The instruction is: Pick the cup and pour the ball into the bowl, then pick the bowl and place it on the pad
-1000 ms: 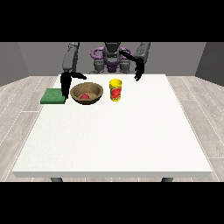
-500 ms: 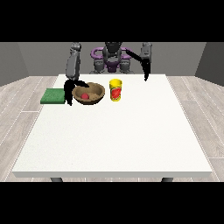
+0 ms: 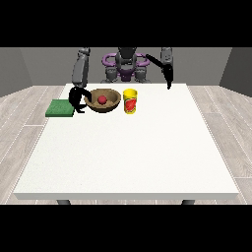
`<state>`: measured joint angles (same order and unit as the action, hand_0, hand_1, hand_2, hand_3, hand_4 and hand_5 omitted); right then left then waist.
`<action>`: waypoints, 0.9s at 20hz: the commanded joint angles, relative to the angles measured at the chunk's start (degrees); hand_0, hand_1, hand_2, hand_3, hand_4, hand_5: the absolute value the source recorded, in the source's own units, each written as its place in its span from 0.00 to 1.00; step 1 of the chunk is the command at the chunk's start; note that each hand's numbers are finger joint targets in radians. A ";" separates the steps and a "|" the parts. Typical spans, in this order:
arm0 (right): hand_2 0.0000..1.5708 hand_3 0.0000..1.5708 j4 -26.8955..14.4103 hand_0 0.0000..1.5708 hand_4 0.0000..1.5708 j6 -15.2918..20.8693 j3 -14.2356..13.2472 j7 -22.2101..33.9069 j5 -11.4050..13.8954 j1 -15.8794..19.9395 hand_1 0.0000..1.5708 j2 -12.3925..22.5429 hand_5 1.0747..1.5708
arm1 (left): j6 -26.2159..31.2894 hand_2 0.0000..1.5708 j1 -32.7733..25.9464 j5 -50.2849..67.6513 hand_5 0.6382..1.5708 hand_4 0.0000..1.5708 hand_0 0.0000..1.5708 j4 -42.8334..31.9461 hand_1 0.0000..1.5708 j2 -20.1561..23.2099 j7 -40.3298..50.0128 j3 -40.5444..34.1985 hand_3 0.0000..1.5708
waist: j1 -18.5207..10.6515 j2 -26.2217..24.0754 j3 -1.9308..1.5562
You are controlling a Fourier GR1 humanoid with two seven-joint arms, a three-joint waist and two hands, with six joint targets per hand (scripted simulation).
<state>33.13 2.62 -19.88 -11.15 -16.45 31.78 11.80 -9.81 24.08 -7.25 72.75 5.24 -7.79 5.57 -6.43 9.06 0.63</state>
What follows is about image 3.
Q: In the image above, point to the small red ball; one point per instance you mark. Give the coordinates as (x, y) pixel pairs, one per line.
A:
(102, 99)

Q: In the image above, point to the green square pad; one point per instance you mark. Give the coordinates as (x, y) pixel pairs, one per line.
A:
(60, 108)

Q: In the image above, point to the yellow cup with melon print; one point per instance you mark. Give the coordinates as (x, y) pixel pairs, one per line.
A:
(130, 101)

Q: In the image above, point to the dark table leg stub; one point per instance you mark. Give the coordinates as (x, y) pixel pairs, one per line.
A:
(188, 202)
(63, 202)

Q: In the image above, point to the brown wooden bowl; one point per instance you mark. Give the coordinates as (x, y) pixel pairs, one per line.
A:
(108, 104)

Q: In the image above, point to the grey robot trunk purple rings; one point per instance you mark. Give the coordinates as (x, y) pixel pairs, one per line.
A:
(126, 67)

